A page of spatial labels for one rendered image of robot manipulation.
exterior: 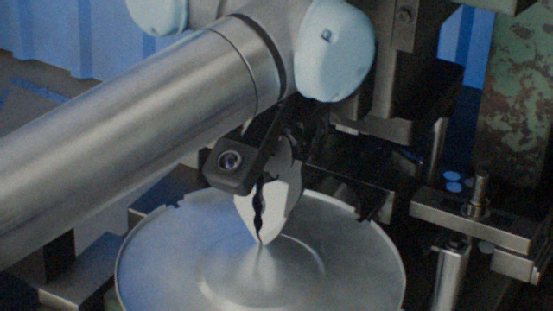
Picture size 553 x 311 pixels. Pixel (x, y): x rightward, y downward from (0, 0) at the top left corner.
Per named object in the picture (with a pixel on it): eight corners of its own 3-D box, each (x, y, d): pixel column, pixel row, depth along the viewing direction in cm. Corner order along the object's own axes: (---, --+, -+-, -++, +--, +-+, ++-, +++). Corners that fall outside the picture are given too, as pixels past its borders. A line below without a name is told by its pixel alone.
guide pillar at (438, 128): (435, 187, 132) (450, 87, 124) (418, 182, 133) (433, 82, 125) (441, 180, 133) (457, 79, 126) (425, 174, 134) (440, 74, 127)
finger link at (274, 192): (309, 229, 114) (315, 154, 109) (283, 258, 109) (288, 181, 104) (283, 220, 115) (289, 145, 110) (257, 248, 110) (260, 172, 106)
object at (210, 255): (60, 257, 109) (60, 250, 109) (275, 158, 125) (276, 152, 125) (239, 428, 92) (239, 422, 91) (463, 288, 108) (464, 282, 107)
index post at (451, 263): (451, 322, 115) (465, 250, 110) (425, 313, 116) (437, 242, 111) (460, 307, 117) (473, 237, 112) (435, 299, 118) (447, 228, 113)
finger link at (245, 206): (283, 220, 115) (288, 145, 110) (257, 248, 110) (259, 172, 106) (258, 211, 116) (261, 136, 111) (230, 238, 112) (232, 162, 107)
